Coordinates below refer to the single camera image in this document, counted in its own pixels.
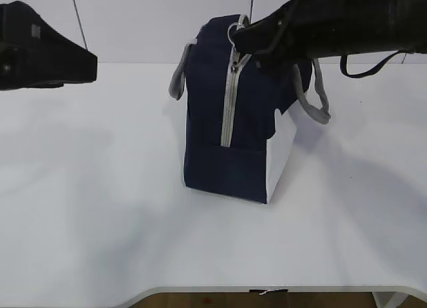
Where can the navy lunch bag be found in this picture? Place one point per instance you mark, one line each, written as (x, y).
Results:
(239, 132)

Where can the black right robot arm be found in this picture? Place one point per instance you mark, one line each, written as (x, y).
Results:
(409, 28)

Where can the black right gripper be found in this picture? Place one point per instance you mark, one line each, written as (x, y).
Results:
(319, 29)

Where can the white table leg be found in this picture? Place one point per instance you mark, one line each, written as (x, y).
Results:
(389, 299)

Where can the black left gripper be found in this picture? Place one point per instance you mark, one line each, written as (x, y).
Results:
(35, 56)

